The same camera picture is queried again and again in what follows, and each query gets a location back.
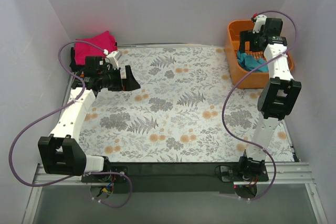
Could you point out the teal t shirt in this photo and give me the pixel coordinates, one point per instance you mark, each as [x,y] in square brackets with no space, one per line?
[248,62]

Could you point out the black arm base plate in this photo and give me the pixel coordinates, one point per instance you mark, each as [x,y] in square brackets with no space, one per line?
[180,177]

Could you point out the orange plastic basket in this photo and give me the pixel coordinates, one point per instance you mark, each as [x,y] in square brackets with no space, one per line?
[252,77]

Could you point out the black folded t shirt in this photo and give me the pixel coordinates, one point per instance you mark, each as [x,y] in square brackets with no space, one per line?
[73,66]

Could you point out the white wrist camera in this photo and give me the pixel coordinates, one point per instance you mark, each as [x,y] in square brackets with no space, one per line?
[259,20]
[114,57]

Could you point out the pink folded t shirt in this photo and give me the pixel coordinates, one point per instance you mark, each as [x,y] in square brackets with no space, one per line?
[104,41]

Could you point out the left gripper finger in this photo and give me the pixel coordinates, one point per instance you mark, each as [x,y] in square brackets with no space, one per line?
[130,83]
[128,72]

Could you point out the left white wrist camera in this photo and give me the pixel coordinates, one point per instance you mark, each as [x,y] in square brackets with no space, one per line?
[114,57]

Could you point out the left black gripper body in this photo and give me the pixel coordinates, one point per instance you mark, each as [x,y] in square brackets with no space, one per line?
[122,78]

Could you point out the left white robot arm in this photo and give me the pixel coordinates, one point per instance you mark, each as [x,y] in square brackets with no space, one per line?
[60,152]

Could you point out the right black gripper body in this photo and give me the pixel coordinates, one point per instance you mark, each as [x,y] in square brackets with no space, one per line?
[247,40]

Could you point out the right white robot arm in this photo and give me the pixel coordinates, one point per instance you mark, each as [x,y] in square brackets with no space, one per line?
[277,98]

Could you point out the aluminium frame rail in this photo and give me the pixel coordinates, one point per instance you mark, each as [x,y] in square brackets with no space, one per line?
[286,173]

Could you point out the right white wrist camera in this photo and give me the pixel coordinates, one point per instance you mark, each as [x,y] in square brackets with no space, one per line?
[259,20]

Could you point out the floral patterned table mat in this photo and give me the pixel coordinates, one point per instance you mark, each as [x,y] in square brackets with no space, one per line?
[185,111]

